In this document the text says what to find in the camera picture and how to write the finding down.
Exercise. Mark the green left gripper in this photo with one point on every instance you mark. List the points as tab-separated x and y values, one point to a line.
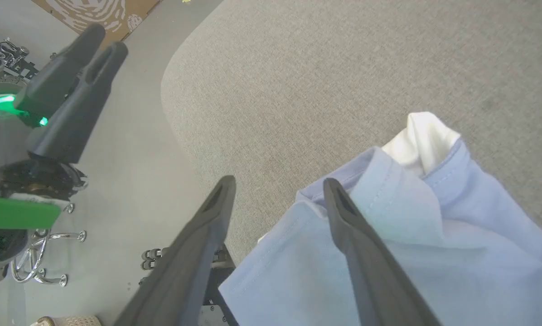
17	213

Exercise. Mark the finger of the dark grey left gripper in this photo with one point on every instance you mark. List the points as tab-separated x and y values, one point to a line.
58	77

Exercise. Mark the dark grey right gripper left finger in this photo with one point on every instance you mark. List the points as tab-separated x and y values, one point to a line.
189	271

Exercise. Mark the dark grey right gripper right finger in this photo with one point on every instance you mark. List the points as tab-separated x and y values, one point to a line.
379	280

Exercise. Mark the light blue polo shirt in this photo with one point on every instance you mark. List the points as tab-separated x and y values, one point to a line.
479	249

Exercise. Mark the black and silver robot base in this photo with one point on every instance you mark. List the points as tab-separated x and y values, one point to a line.
8	54

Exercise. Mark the brown patterned cardboard board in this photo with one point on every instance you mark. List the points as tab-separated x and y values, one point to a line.
99	13

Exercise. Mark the beige woven basket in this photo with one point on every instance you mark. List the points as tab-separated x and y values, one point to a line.
71	321

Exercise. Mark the grey fabric sofa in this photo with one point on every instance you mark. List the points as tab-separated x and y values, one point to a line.
321	90

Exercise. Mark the chrome tube frame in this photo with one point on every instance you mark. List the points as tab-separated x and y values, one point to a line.
35	267

